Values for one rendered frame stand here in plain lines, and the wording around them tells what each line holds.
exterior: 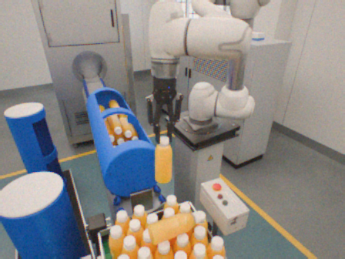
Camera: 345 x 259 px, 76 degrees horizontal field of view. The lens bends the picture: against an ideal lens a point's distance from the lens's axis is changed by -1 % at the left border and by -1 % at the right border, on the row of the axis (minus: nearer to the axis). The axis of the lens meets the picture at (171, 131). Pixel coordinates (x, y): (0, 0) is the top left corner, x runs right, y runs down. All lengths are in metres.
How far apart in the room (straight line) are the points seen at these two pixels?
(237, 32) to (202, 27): 0.09
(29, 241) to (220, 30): 1.12
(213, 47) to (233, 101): 0.72
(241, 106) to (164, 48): 0.77
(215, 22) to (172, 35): 0.12
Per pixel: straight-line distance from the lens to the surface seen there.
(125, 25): 2.25
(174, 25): 0.67
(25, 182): 1.30
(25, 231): 1.20
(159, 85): 0.71
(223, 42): 0.63
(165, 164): 0.84
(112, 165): 1.01
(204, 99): 1.37
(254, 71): 2.36
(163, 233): 0.79
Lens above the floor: 1.78
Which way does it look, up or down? 30 degrees down
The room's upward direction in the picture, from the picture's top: straight up
